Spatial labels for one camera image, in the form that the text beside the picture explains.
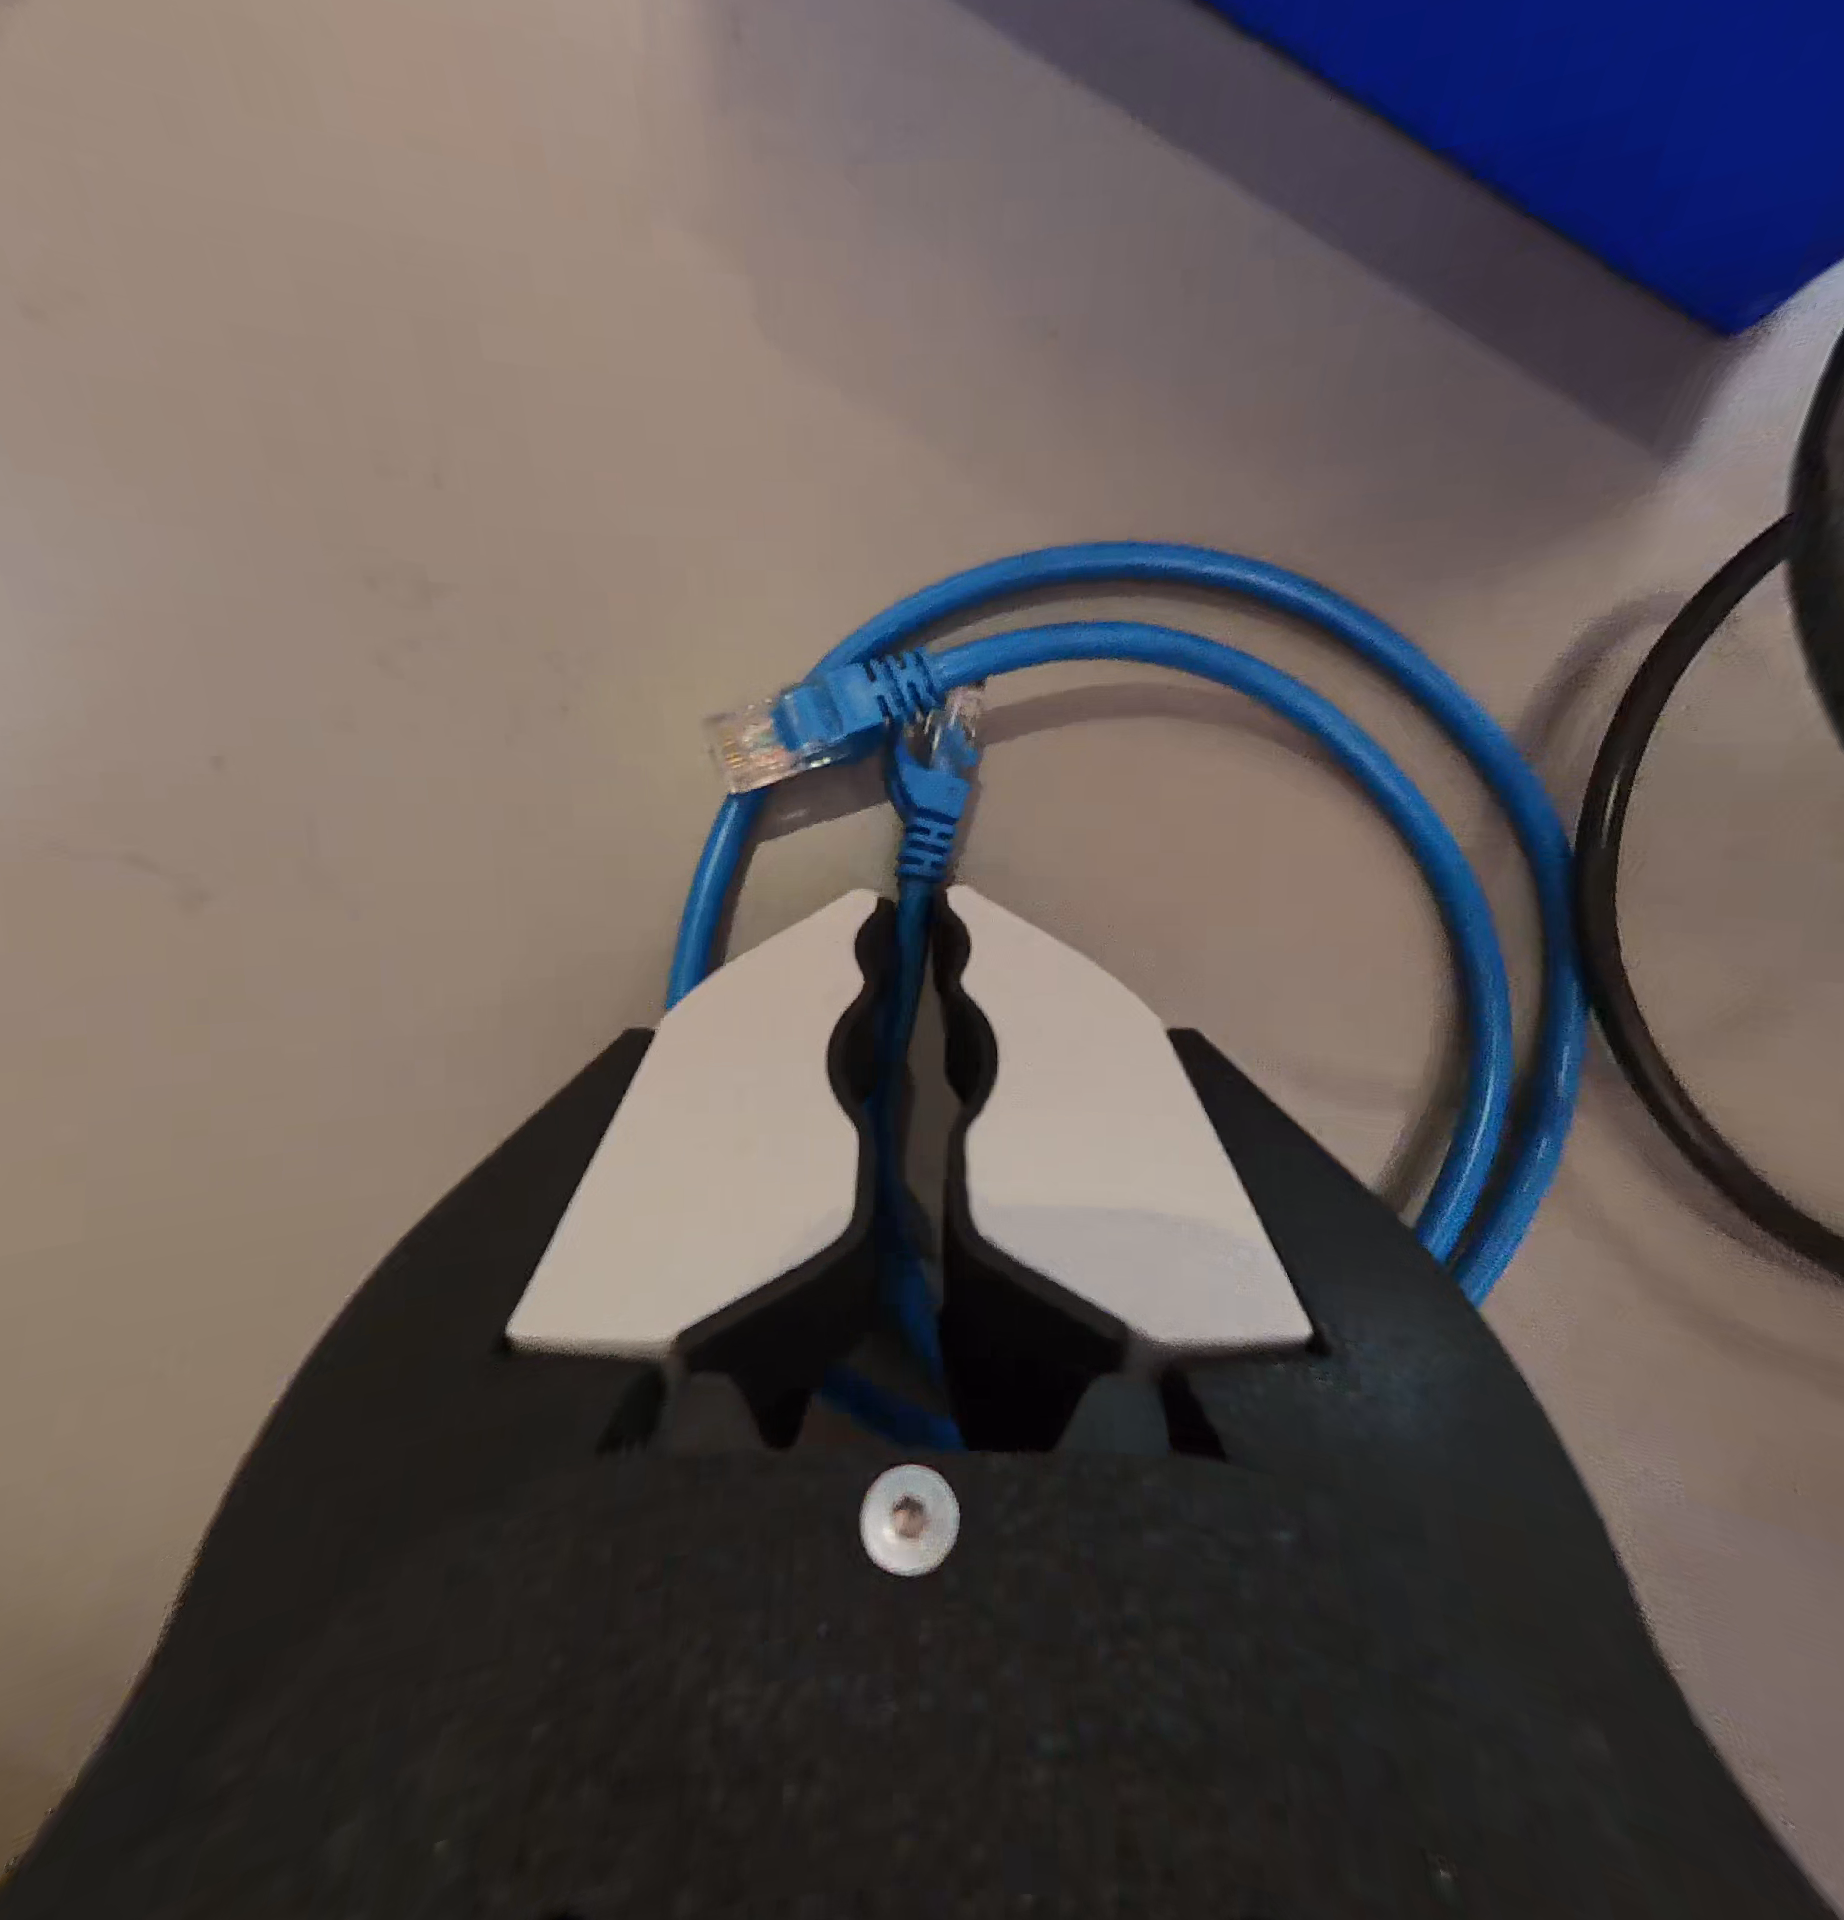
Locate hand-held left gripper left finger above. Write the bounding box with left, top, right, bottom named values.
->
left=506, top=886, right=885, bottom=1362

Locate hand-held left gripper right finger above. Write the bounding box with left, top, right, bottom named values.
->
left=929, top=885, right=1318, bottom=1366

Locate blue ethernet cable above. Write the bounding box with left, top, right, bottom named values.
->
left=667, top=541, right=1594, bottom=1455

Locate black ethernet cable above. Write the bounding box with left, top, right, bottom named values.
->
left=1574, top=240, right=1844, bottom=1294

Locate blue storage bin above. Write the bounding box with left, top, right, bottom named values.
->
left=1193, top=0, right=1844, bottom=339

